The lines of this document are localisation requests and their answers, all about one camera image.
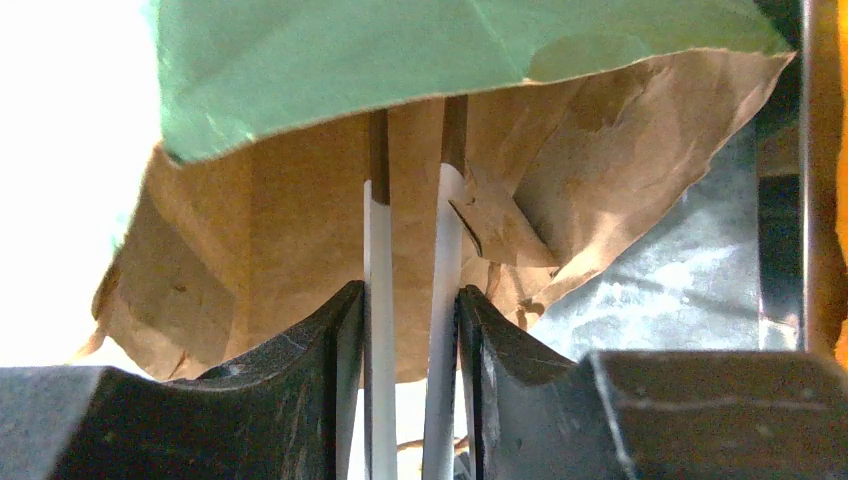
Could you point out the silver metal tongs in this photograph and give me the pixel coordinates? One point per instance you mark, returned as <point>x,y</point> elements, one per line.
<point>412,259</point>

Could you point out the green brown paper bag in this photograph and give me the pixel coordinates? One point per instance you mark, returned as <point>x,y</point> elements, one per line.
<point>576,126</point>

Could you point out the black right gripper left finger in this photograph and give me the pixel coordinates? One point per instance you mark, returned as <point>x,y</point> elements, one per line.
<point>282,410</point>

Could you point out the silver metal tray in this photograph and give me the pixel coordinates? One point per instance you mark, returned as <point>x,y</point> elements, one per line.
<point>803,277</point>

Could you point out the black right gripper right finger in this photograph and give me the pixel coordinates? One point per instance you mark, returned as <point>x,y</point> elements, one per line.
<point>534,414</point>

